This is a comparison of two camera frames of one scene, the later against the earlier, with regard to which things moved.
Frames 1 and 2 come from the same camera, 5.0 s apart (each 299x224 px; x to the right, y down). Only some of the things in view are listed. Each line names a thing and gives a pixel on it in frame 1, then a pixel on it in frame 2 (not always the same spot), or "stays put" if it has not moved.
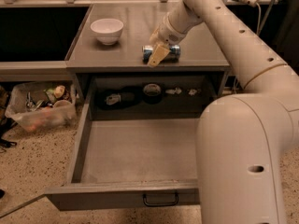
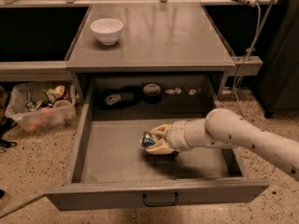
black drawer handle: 161,204 stays put
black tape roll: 151,93 stays put
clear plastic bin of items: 40,106 stays put
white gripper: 168,35 to 177,136
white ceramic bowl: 107,30 stays put
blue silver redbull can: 173,56 to 147,140
